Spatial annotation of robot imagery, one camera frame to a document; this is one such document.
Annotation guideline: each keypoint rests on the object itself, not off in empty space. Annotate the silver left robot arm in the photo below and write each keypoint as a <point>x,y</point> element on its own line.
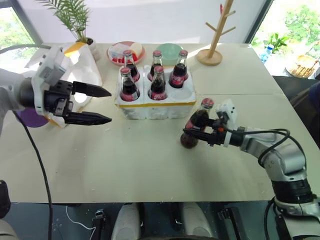
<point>10,87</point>

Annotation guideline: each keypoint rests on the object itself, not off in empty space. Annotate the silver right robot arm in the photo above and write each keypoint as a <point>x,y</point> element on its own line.
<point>282,157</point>

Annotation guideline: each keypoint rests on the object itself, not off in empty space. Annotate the wooden mug tree stand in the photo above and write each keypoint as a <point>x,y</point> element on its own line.
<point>212,53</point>

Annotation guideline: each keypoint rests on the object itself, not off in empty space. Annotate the white foam crate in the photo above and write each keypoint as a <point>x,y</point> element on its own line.
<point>160,108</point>

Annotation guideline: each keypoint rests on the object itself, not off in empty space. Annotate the small green leafy plant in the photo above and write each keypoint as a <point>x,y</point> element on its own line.
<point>277,41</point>

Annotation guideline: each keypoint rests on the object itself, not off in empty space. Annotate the purple round disc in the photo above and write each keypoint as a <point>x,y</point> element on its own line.
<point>31,118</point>

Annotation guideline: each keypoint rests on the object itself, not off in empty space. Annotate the white robot right leg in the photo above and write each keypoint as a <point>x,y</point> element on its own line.
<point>197,221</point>

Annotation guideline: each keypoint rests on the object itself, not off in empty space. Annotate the white robot leg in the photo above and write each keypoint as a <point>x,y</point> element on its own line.
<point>197,221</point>
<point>126,221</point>

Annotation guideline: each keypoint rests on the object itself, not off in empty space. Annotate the dark rounded shape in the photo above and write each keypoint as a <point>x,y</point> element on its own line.
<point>4,200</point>

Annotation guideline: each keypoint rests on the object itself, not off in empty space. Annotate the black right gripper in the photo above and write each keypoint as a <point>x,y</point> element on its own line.
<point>217,136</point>

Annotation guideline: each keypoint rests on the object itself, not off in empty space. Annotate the pink plate with food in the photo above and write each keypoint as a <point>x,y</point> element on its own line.
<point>117,53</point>

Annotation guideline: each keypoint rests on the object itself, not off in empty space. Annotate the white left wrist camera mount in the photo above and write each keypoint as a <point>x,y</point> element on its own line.
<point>48,70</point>

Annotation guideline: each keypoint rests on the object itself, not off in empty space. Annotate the green potted palm plant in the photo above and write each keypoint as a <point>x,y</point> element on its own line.
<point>75,17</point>

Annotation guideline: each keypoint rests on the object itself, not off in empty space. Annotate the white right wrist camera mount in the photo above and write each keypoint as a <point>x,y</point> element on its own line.
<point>228,111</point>

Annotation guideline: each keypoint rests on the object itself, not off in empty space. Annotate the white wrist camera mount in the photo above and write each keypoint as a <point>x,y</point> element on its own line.
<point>228,111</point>
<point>48,70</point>

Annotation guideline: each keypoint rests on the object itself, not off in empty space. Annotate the white yellow-taped foam box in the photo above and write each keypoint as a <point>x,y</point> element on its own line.
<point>86,65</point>

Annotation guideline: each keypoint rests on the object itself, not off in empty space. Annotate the glass cola bottle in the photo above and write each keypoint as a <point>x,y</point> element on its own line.
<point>196,120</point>
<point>128,87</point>
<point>132,67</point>
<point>158,86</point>
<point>155,63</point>
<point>178,73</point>

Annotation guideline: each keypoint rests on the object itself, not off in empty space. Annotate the round wicker basket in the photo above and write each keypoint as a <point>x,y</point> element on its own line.
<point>301,66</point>

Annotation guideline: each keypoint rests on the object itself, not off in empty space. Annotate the blue-labelled water bottle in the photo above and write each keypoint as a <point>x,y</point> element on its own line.
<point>266,55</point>

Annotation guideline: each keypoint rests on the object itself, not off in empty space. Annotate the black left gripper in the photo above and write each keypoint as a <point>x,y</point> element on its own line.
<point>58,100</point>

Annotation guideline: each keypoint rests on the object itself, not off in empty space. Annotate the mint green bowl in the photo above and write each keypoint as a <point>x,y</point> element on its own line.
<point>170,51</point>

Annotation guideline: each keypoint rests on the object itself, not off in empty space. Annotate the white robot left leg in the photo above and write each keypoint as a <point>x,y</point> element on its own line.
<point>126,221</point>

